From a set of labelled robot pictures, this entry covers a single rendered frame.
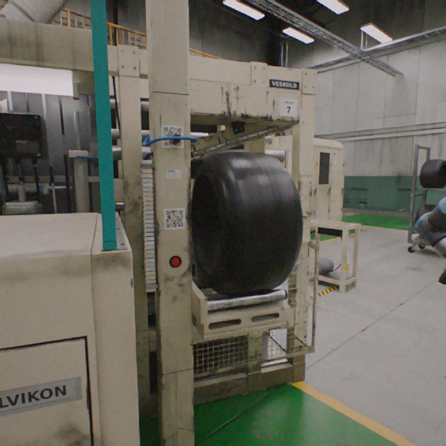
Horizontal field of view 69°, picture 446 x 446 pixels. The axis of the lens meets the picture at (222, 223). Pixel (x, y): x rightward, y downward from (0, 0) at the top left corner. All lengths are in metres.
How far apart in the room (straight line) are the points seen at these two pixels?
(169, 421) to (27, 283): 1.11
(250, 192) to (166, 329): 0.60
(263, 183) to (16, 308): 0.84
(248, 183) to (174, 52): 0.51
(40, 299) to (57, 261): 0.05
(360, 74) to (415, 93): 2.18
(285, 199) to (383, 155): 12.03
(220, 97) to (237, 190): 0.58
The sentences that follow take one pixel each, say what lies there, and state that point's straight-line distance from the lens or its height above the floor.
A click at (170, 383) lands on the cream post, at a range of 1.42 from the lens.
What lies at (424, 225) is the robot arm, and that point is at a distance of 1.56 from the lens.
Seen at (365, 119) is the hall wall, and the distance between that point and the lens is 13.54.
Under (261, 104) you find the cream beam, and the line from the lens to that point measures 1.62.
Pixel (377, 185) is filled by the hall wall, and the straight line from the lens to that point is 13.07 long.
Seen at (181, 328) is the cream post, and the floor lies 0.80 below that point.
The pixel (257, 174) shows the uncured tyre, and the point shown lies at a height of 1.38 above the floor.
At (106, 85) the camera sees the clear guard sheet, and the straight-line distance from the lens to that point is 0.49.
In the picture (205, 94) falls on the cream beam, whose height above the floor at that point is 1.73.
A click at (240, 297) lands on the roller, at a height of 0.92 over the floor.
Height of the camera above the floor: 1.37
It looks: 8 degrees down
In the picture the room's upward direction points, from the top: straight up
